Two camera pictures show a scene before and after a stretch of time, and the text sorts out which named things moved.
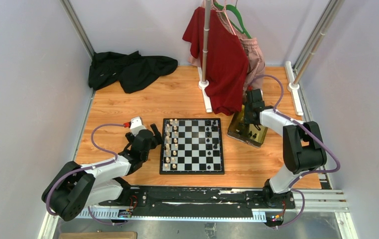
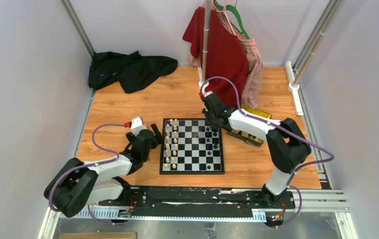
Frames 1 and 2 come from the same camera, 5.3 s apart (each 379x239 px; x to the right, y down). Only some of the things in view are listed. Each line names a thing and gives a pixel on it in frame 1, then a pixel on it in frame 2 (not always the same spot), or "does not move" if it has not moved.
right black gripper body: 248,108 to 210,117
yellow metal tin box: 245,132 does not move
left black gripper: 157,139 does not move
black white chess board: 191,146 does not move
